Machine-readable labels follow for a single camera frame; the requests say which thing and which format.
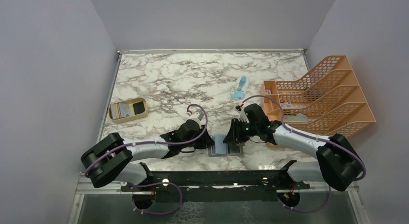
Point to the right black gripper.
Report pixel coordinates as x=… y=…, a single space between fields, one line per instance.
x=234 y=135

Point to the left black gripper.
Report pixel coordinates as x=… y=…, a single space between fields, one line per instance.
x=206 y=141

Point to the taupe leather card holder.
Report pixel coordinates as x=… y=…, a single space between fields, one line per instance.
x=219 y=148

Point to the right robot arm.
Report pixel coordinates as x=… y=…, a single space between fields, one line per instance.
x=336 y=162

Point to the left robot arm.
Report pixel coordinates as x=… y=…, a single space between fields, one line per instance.
x=112 y=159

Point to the beige card tray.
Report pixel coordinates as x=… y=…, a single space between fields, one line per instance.
x=139 y=110

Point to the stack of cards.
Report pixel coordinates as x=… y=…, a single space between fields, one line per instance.
x=120 y=110

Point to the red white small box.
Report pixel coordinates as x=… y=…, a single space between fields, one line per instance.
x=287 y=105

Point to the orange plastic file organizer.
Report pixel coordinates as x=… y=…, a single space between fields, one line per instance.
x=328 y=100

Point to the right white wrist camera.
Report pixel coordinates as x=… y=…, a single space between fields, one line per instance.
x=242 y=116

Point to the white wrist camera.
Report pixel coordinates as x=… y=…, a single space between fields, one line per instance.
x=242 y=116
x=197 y=116

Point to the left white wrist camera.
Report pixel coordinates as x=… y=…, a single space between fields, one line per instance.
x=197 y=116

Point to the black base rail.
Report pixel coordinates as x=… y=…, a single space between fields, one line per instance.
x=216 y=186

